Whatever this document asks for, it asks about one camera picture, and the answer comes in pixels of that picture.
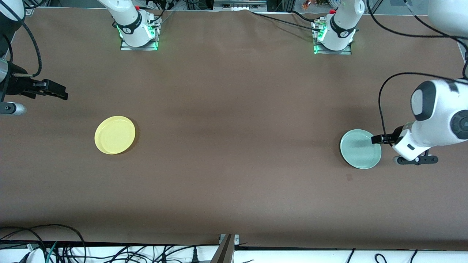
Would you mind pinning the aluminium corner bracket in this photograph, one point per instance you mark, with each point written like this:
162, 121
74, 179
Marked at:
29, 12

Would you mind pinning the white lower shelf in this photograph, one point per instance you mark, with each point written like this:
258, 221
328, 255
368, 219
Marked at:
292, 257

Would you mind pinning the small orange object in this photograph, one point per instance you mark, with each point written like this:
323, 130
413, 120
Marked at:
308, 4

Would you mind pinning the yellow round plate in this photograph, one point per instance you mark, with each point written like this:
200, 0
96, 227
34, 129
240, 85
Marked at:
115, 135

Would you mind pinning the aluminium frame profile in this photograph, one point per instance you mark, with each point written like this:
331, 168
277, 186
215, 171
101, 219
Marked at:
239, 4

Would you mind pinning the metal table edge bracket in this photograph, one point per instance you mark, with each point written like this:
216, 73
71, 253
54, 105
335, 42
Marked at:
226, 248

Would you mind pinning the black power plug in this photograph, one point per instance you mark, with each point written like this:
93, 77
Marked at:
195, 255

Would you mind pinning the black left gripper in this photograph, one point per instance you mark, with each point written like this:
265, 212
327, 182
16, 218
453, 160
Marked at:
397, 133

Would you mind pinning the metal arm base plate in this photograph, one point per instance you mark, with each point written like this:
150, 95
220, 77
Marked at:
347, 52
126, 46

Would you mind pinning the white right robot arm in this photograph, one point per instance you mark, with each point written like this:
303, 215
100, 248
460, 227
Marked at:
128, 22

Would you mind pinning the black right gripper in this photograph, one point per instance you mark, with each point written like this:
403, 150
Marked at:
16, 84

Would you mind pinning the pale green round plate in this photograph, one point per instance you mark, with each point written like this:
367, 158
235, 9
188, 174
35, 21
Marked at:
358, 153

